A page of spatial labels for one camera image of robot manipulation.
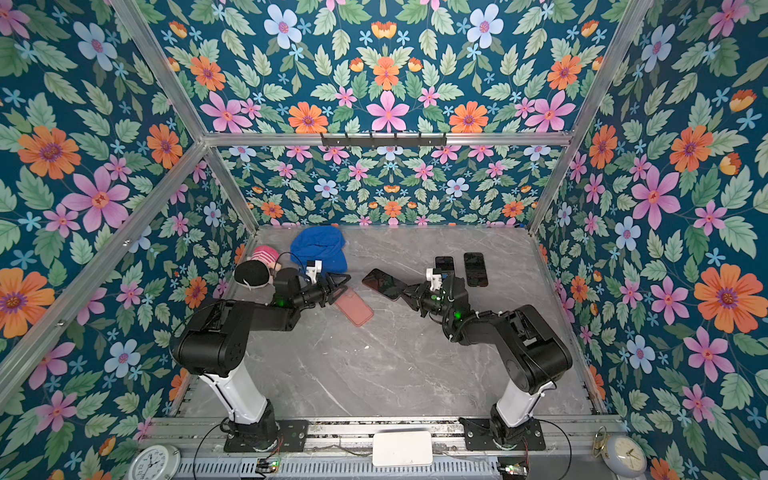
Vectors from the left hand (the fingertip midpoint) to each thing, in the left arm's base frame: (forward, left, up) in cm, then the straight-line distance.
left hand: (351, 276), depth 89 cm
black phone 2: (+10, -43, -14) cm, 46 cm away
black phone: (+15, -33, -16) cm, 39 cm away
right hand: (-6, -14, +1) cm, 15 cm away
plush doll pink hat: (+17, +32, -8) cm, 37 cm away
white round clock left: (-43, +44, -10) cm, 62 cm away
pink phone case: (-2, +1, -15) cm, 16 cm away
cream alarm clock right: (-48, -64, -9) cm, 80 cm away
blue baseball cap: (+24, +13, -11) cm, 29 cm away
